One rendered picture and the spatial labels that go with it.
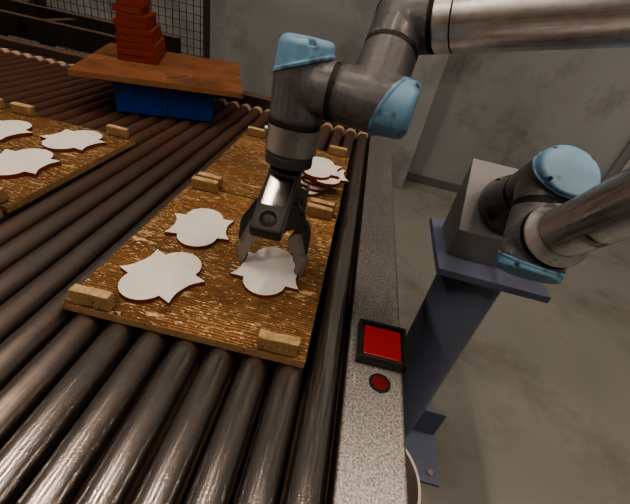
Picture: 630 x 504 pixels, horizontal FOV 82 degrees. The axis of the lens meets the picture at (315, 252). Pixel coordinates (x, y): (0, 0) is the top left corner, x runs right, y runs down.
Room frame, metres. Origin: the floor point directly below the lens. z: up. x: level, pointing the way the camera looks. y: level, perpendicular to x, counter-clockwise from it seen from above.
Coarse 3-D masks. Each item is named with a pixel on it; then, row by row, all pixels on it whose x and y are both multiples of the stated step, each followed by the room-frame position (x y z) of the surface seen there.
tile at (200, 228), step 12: (180, 216) 0.59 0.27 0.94; (192, 216) 0.60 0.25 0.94; (204, 216) 0.60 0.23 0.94; (216, 216) 0.61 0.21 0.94; (180, 228) 0.55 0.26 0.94; (192, 228) 0.56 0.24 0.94; (204, 228) 0.56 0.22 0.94; (216, 228) 0.57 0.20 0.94; (180, 240) 0.51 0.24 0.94; (192, 240) 0.52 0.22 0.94; (204, 240) 0.53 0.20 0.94; (216, 240) 0.54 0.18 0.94; (228, 240) 0.55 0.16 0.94
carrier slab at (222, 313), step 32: (192, 192) 0.70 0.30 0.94; (160, 224) 0.56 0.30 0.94; (320, 224) 0.69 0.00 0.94; (128, 256) 0.45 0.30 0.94; (224, 256) 0.50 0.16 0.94; (320, 256) 0.57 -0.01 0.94; (192, 288) 0.41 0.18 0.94; (224, 288) 0.42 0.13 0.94; (320, 288) 0.48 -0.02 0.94; (128, 320) 0.33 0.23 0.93; (160, 320) 0.33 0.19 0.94; (192, 320) 0.35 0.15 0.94; (224, 320) 0.36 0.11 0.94; (256, 320) 0.37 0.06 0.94; (288, 320) 0.39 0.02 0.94; (256, 352) 0.32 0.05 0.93
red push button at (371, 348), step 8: (368, 328) 0.41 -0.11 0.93; (376, 328) 0.42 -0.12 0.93; (368, 336) 0.40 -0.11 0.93; (376, 336) 0.40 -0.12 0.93; (384, 336) 0.40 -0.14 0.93; (392, 336) 0.41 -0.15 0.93; (400, 336) 0.41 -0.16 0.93; (368, 344) 0.38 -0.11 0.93; (376, 344) 0.38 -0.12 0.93; (384, 344) 0.39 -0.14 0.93; (392, 344) 0.39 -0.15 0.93; (400, 344) 0.40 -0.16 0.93; (368, 352) 0.37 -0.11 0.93; (376, 352) 0.37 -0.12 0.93; (384, 352) 0.37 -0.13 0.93; (392, 352) 0.38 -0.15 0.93; (400, 352) 0.38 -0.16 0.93; (400, 360) 0.36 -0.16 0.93
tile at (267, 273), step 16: (256, 256) 0.51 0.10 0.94; (272, 256) 0.52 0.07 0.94; (288, 256) 0.53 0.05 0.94; (240, 272) 0.46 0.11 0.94; (256, 272) 0.47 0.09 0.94; (272, 272) 0.48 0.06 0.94; (288, 272) 0.49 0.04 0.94; (256, 288) 0.43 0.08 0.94; (272, 288) 0.44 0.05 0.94; (288, 288) 0.45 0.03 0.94
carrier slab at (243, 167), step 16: (240, 144) 1.05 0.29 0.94; (256, 144) 1.07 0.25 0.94; (224, 160) 0.91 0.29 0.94; (240, 160) 0.93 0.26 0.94; (256, 160) 0.95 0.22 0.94; (336, 160) 1.09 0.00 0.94; (224, 176) 0.81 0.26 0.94; (240, 176) 0.83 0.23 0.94; (256, 176) 0.85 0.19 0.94; (224, 192) 0.74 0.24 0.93; (240, 192) 0.75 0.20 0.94; (256, 192) 0.77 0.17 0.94; (336, 192) 0.86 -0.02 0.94; (336, 208) 0.78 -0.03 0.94
